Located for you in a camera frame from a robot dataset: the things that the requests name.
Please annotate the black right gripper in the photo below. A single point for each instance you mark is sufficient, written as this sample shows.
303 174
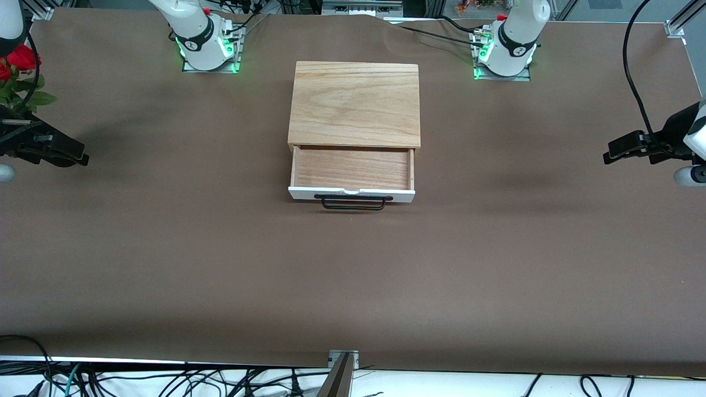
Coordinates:
16 139

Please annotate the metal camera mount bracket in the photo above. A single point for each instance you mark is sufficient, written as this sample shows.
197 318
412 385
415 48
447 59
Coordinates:
342 369

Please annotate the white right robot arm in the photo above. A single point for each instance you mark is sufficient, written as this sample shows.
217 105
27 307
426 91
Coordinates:
196 33

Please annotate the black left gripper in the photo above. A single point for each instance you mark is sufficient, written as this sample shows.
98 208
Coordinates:
670 136

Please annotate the red rose bouquet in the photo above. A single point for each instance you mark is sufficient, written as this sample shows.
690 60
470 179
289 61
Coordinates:
21 57

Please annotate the grey equipment box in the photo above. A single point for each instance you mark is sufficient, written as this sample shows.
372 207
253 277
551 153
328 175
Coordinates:
361 7

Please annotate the light wooden drawer cabinet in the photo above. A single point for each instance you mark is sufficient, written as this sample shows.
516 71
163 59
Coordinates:
353 105

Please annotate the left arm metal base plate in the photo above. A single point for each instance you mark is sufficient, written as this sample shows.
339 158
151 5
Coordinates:
524 77

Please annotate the brown table cover sheet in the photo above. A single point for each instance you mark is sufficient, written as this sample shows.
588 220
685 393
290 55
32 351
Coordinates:
353 275

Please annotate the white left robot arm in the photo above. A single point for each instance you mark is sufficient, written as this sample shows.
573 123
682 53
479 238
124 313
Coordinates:
515 38

